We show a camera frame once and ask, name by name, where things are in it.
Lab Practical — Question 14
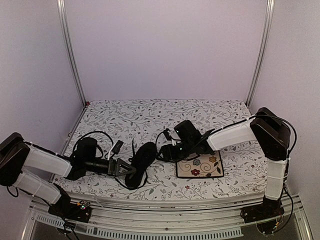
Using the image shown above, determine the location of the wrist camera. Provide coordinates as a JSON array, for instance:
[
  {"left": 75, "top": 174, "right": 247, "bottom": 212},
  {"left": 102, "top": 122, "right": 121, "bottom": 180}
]
[
  {"left": 107, "top": 140, "right": 124, "bottom": 161},
  {"left": 163, "top": 128, "right": 177, "bottom": 146}
]

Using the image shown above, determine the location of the left aluminium frame post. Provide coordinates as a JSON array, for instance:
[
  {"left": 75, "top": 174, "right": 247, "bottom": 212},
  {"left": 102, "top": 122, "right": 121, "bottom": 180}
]
[{"left": 56, "top": 0, "right": 87, "bottom": 107}]

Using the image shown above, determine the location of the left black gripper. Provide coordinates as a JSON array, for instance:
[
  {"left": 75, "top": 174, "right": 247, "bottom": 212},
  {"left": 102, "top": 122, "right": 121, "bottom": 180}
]
[{"left": 84, "top": 157, "right": 137, "bottom": 178}]

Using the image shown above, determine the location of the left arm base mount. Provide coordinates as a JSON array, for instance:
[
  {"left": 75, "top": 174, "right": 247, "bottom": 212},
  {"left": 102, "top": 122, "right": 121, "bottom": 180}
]
[{"left": 48, "top": 202, "right": 93, "bottom": 223}]

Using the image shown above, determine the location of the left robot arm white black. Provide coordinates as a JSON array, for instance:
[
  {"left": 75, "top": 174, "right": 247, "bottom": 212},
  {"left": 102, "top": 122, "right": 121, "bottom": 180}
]
[{"left": 0, "top": 132, "right": 136, "bottom": 217}]

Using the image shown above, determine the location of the aluminium frame post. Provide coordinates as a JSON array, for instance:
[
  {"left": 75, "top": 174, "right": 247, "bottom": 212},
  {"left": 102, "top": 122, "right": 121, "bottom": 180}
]
[
  {"left": 245, "top": 0, "right": 275, "bottom": 108},
  {"left": 56, "top": 0, "right": 87, "bottom": 107}
]

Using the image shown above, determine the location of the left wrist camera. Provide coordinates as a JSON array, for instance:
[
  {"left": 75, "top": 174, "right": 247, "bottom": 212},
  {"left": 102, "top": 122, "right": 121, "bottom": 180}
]
[{"left": 107, "top": 140, "right": 124, "bottom": 161}]

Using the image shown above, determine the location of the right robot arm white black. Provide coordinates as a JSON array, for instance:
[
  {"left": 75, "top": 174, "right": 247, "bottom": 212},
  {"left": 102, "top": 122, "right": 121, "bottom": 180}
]
[{"left": 156, "top": 107, "right": 298, "bottom": 218}]

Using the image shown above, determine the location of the left camera cable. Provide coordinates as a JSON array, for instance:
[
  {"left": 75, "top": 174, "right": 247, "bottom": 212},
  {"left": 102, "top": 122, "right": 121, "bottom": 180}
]
[{"left": 74, "top": 130, "right": 116, "bottom": 161}]

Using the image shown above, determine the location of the floral square plate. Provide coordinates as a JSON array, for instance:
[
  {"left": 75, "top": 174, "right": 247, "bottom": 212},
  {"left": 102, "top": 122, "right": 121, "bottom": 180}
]
[{"left": 175, "top": 151, "right": 225, "bottom": 179}]

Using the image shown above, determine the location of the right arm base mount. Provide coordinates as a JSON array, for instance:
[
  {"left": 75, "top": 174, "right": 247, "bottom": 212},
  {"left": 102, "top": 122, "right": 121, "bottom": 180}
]
[{"left": 240, "top": 203, "right": 285, "bottom": 223}]

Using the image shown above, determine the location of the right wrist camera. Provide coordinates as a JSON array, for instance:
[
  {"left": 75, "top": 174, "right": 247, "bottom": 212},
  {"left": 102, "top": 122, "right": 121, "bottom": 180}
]
[{"left": 163, "top": 128, "right": 177, "bottom": 146}]

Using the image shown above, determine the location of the front aluminium rail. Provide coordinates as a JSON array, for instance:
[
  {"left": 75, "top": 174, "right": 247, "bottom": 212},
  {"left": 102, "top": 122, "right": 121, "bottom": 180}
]
[{"left": 21, "top": 194, "right": 315, "bottom": 240}]

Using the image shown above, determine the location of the black canvas shoe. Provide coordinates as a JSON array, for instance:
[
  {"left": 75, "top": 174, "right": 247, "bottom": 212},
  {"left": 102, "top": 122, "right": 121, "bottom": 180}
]
[{"left": 124, "top": 141, "right": 157, "bottom": 190}]

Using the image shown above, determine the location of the floral patterned table mat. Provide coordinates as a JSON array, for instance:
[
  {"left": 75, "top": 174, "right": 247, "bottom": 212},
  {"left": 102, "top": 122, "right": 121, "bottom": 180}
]
[{"left": 53, "top": 99, "right": 268, "bottom": 201}]

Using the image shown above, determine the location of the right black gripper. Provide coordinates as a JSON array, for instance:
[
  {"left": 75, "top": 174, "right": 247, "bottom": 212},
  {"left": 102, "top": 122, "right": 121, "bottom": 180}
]
[{"left": 155, "top": 139, "right": 194, "bottom": 162}]

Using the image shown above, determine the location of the right aluminium frame post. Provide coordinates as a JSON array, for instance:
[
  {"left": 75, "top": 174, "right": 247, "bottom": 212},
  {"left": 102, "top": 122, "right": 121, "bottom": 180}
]
[{"left": 245, "top": 0, "right": 275, "bottom": 108}]

